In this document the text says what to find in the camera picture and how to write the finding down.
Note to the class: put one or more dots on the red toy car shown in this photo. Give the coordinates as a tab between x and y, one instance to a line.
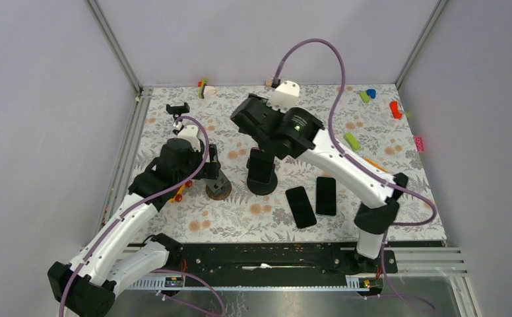
178	197

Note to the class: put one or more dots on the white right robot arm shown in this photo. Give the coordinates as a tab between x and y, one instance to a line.
302	136

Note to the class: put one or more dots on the pink lego brick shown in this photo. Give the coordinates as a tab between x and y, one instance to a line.
419	142

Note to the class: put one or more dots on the black smartphone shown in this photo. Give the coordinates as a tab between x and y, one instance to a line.
301	208

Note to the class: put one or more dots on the black phone stand with phone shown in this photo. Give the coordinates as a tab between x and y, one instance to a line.
263	189

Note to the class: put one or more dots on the floral patterned mat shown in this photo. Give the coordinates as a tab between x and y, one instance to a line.
246	217

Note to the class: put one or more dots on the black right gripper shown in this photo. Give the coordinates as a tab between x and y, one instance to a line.
264	101

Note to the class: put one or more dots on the blue heart block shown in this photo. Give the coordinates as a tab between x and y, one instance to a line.
371	93

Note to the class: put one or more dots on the stacked coloured blocks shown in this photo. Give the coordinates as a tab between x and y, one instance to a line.
205	90

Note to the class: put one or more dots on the purple-edged smartphone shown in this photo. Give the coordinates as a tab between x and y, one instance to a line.
260	166

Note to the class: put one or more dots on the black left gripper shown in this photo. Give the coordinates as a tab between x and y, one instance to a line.
210	170

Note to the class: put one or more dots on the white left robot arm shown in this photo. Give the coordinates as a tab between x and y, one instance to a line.
90	283

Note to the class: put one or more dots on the yellow triangular plastic frame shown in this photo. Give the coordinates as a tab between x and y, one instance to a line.
375	165

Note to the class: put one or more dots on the grey stand on wooden base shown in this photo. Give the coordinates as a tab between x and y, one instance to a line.
220	188

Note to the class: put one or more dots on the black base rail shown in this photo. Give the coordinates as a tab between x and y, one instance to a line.
294	264

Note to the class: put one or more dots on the blue-edged smartphone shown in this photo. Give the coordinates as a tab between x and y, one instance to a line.
325	203

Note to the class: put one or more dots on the lime green block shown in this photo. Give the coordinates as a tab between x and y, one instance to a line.
364	96

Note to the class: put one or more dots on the black round-base phone stand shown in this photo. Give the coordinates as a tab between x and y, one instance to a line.
176	112

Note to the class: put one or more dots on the green toy block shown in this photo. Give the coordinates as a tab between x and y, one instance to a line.
352	141

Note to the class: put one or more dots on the red curved block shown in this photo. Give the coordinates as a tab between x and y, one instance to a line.
395	110

